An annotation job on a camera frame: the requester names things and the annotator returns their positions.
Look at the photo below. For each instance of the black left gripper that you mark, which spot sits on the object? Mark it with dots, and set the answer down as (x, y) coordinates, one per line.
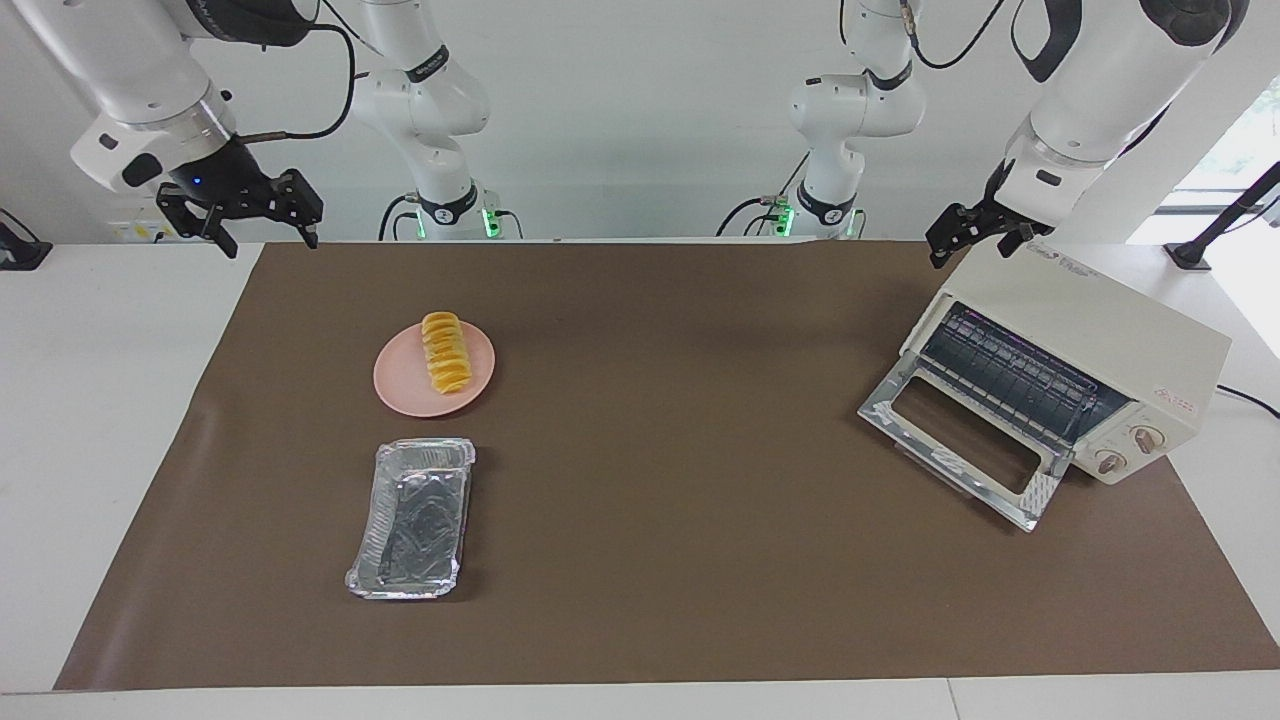
(970, 220)

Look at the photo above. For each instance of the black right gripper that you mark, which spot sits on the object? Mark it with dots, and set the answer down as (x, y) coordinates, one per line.
(225, 180)

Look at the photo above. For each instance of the yellow twisted bread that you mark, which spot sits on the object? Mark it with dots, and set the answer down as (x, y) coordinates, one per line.
(446, 352)

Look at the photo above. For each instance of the aluminium foil tray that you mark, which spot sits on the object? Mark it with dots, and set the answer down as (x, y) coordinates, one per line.
(415, 520)

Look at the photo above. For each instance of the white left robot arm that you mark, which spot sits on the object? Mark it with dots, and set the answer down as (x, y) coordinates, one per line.
(1120, 90)

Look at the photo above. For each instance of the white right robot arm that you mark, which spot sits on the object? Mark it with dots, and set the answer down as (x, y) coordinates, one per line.
(130, 70)

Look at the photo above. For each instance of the cream toaster oven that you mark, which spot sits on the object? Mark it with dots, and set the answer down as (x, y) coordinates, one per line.
(1090, 310)

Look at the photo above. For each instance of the glass oven door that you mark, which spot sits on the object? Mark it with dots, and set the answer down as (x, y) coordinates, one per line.
(905, 425)

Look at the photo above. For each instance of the small cream oven knob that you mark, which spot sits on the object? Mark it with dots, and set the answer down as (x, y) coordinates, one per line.
(1112, 461)

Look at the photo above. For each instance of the large cream oven knob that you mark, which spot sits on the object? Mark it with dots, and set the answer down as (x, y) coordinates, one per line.
(1147, 438)

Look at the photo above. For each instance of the pink round plate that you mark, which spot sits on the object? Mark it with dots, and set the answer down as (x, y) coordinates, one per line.
(400, 380)

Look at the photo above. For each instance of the brown table mat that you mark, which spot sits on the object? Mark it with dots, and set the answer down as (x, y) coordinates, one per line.
(650, 560)

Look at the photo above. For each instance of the white wall power outlet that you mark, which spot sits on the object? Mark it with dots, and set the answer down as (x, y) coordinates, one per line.
(130, 230)

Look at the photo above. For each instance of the black clamp mount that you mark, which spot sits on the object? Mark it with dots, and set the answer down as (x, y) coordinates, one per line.
(20, 250)

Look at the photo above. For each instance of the black camera stand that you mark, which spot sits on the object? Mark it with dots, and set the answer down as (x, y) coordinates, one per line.
(1225, 220)

